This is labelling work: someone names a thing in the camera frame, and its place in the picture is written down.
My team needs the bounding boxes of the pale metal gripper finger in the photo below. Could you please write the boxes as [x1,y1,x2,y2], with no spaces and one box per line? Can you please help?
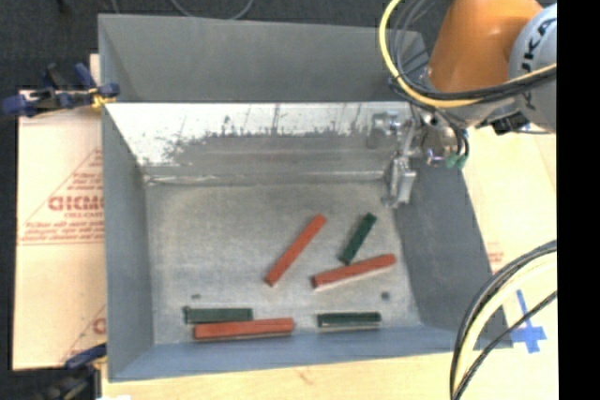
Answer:
[380,156,418,209]
[367,111,405,149]

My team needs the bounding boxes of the dark green flat block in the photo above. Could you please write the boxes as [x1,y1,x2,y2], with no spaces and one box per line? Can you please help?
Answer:
[182,304,255,326]
[315,311,383,334]
[337,212,379,266]

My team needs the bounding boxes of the red-brown flat block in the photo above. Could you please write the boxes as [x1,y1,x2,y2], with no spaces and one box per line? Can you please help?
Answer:
[192,317,296,342]
[263,213,328,289]
[309,253,398,293]

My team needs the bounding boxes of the grey metal bin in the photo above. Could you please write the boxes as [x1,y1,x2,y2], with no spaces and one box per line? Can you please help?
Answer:
[97,13,513,383]

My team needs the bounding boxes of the cardboard board with red print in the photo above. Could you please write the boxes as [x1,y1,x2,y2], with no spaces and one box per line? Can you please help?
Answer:
[10,105,110,372]

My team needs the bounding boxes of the black cylinder on white bracket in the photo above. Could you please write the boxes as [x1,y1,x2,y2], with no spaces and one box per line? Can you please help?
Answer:
[490,112,530,137]

